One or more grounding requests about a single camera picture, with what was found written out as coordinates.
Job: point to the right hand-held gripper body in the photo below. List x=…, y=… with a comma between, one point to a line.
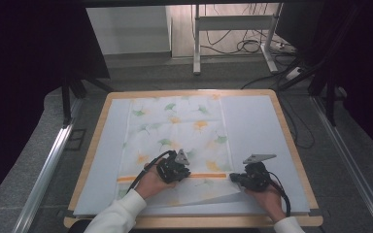
x=255, y=178

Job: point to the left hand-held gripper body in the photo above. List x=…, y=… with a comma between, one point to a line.
x=171, y=170

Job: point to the white leaf print cloth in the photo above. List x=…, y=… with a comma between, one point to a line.
x=178, y=136

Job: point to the person's left hand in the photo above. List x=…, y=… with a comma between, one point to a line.
x=150, y=185

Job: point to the person's right hand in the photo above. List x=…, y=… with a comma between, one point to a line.
x=268, y=202

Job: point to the white table mat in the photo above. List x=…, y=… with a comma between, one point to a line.
x=259, y=129

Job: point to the dark floor socket plate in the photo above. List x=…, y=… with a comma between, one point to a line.
x=75, y=139

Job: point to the white power strip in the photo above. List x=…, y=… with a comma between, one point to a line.
x=294, y=73

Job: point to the black metal stand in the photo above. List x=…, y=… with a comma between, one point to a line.
x=67, y=97
x=328, y=87

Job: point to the white cabinet panel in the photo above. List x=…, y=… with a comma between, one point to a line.
x=128, y=30

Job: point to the black curtain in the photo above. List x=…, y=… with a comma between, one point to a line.
x=29, y=81
x=369, y=64

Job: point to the aluminium floor rail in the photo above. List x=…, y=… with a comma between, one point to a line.
x=353, y=165
x=45, y=171

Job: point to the white metal desk frame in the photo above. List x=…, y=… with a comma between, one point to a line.
x=233, y=22

